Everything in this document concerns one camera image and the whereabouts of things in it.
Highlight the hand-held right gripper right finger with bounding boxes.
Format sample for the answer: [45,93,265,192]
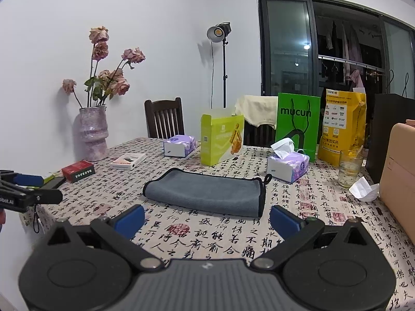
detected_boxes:
[252,205,371,272]

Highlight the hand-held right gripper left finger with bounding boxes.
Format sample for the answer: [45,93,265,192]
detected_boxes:
[47,205,165,273]

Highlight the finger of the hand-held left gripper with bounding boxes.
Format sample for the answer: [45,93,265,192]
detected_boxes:
[0,181,63,206]
[0,169,45,188]

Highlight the grey towel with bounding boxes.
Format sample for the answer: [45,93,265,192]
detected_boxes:
[143,168,273,218]

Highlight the black phone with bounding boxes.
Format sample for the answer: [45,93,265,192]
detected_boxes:
[38,176,66,190]

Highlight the red box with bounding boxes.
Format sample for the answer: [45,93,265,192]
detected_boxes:
[61,160,95,183]

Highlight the open purple tissue pack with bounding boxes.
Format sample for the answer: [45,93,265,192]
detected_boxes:
[266,138,310,184]

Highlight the white flat box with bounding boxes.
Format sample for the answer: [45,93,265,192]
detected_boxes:
[109,152,147,171]

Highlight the pink speckled vase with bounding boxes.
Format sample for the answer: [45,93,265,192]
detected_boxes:
[79,104,109,162]

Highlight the glass cup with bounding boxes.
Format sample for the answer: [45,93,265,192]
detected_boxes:
[338,150,364,189]

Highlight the crumpled white paper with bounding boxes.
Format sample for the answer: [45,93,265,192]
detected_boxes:
[348,178,380,201]

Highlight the closed purple tissue pack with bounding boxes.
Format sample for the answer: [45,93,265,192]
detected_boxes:
[163,135,197,159]

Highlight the dark wooden chair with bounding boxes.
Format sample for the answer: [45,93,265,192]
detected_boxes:
[144,97,185,139]
[243,119,278,148]

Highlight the green paper bag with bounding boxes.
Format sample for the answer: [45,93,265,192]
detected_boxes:
[275,93,321,163]

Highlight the yellow-green carton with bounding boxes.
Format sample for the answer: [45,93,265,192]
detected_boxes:
[200,113,245,166]

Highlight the yellow paper bag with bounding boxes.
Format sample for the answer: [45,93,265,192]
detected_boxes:
[317,88,367,169]

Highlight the cream cloth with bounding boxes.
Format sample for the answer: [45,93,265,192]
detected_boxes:
[234,95,279,128]

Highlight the beige box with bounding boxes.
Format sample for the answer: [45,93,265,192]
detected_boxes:
[378,121,415,244]

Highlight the dried pink roses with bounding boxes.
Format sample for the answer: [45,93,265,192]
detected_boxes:
[62,26,146,108]

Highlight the black paper bag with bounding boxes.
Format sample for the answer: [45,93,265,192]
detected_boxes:
[365,93,415,185]

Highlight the black framed sliding window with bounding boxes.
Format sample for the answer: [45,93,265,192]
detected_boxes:
[256,0,415,105]

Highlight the hanging clothes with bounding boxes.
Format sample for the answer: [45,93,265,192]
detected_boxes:
[323,19,365,90]

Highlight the studio light on stand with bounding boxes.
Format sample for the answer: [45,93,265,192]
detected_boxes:
[206,22,232,109]

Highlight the black cord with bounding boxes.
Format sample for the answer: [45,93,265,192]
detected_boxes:
[31,203,45,234]

